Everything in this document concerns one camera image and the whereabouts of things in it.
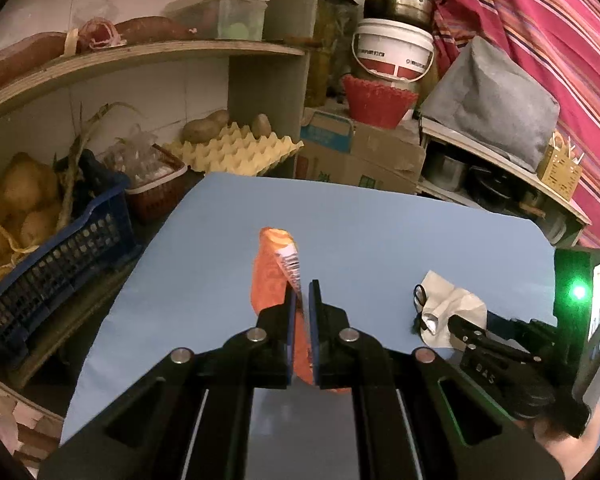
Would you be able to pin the clear bag of white items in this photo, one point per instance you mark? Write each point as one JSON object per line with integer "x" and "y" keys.
{"x": 135, "y": 155}

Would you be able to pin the yellow oil jug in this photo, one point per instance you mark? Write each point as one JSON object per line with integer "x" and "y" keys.
{"x": 330, "y": 35}

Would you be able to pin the white plastic bucket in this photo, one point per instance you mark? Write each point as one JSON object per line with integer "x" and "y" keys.
{"x": 392, "y": 52}

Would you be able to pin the white tissue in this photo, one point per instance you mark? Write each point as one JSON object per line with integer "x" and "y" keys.
{"x": 447, "y": 297}

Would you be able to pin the blue plastic crate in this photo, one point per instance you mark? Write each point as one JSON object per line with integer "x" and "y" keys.
{"x": 65, "y": 255}

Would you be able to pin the black pan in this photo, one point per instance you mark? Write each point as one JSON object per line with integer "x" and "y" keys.
{"x": 495, "y": 187}

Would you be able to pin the red striped blanket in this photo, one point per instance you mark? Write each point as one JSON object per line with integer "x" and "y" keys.
{"x": 555, "y": 20}

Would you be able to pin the pink plastic bag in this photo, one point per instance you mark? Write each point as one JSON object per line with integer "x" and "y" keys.
{"x": 100, "y": 35}

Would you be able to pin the tall wooden shelf rack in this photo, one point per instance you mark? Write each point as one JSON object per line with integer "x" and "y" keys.
{"x": 130, "y": 56}

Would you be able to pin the person's right hand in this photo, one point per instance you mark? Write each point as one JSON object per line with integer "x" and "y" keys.
{"x": 565, "y": 442}

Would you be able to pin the orange snack wrapper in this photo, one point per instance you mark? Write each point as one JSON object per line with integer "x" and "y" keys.
{"x": 270, "y": 280}

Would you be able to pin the low wooden shelf cabinet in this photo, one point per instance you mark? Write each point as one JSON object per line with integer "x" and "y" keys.
{"x": 480, "y": 149}

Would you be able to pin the clear lidded plastic container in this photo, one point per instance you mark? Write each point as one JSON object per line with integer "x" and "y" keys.
{"x": 220, "y": 15}

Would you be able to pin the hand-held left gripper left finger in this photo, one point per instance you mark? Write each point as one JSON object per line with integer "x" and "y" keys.
{"x": 291, "y": 330}

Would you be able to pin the small steel pot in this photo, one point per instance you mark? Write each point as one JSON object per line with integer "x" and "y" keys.
{"x": 445, "y": 170}

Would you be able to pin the yellow chopstick holder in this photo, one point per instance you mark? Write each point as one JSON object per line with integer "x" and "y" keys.
{"x": 557, "y": 175}

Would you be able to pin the yellow egg tray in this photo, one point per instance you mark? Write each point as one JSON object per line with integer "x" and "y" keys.
{"x": 240, "y": 152}

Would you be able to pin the red plastic basket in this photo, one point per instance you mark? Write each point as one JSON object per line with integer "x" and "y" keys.
{"x": 377, "y": 102}

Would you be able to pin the dried plant stalk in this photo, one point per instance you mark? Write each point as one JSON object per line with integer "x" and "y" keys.
{"x": 77, "y": 160}

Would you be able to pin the red sweet potato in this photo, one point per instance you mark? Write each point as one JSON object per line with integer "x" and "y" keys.
{"x": 155, "y": 30}
{"x": 20, "y": 60}

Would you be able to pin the brown potato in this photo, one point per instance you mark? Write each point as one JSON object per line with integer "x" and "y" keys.
{"x": 220, "y": 117}
{"x": 200, "y": 132}
{"x": 261, "y": 125}

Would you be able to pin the printed cardboard box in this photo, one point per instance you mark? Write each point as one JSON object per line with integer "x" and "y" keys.
{"x": 370, "y": 160}

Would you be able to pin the pile of yellow potatoes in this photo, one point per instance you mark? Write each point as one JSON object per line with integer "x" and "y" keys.
{"x": 25, "y": 185}

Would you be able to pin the dark red small basket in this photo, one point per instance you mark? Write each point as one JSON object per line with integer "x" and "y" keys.
{"x": 155, "y": 195}

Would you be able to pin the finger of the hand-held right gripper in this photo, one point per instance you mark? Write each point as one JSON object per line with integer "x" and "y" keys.
{"x": 530, "y": 337}
{"x": 500, "y": 375}

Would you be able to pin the bundle of chopsticks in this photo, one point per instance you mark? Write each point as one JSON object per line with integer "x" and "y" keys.
{"x": 570, "y": 150}

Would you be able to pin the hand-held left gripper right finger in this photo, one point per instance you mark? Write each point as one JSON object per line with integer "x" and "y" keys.
{"x": 314, "y": 327}

